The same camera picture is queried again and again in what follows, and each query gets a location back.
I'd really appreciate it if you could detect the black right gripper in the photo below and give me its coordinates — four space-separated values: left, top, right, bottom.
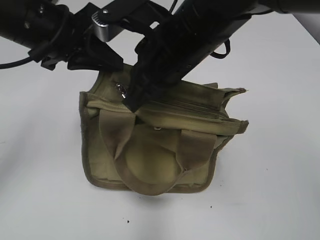
123 14 225 112

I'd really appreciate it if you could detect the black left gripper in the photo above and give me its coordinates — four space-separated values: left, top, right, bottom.
28 28 124 72

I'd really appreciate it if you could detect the silver zipper pull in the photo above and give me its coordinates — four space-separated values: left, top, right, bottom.
115 82 127 99

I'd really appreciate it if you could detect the khaki yellow canvas bag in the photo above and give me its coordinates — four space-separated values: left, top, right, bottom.
79 65 249 196

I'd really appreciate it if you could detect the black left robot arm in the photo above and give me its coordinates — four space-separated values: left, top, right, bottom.
0 0 124 72

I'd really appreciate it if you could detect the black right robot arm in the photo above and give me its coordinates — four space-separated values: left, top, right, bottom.
123 0 320 112

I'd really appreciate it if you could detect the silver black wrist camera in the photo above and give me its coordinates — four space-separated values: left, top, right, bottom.
91 0 161 43

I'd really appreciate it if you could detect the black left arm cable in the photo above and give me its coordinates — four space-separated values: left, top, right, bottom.
0 55 33 70

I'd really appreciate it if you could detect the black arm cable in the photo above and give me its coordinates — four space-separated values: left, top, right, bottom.
0 55 33 70
211 39 231 61

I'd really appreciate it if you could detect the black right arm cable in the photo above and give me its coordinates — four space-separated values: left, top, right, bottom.
211 39 231 61

